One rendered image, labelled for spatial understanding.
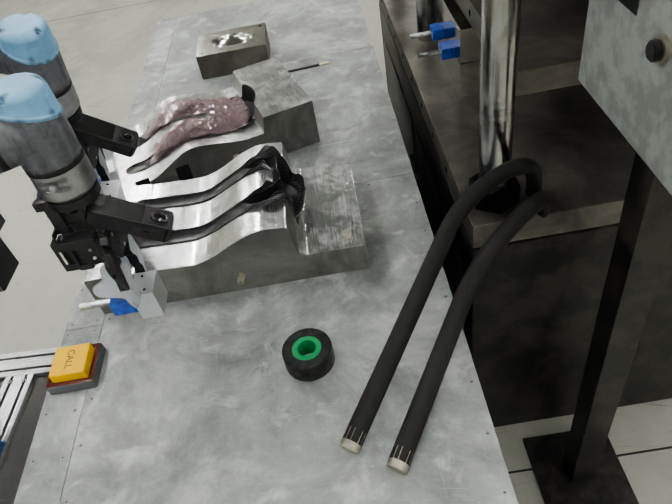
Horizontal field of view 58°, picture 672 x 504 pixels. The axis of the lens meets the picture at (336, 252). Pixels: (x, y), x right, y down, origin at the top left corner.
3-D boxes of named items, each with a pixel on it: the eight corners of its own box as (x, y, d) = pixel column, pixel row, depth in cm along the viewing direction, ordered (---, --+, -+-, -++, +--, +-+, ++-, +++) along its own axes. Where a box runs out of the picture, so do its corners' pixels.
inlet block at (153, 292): (84, 329, 96) (69, 307, 92) (91, 305, 99) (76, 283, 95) (164, 315, 95) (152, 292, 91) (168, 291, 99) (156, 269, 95)
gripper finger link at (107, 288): (108, 311, 93) (85, 260, 88) (145, 304, 93) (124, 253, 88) (102, 323, 90) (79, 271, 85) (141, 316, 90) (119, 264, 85)
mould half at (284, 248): (104, 314, 112) (71, 263, 102) (126, 223, 131) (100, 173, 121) (369, 267, 110) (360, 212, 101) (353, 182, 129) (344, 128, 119)
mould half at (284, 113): (112, 217, 133) (91, 177, 125) (100, 159, 151) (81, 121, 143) (320, 141, 142) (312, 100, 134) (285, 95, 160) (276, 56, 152)
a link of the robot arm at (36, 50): (14, 4, 91) (59, 16, 89) (41, 66, 99) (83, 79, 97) (-25, 30, 86) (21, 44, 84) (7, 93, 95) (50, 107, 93)
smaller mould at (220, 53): (203, 80, 173) (195, 57, 169) (206, 56, 184) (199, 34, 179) (271, 67, 173) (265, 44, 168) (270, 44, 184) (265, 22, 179)
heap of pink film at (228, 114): (151, 169, 133) (138, 140, 128) (139, 132, 146) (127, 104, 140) (261, 131, 138) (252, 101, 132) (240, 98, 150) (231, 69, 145)
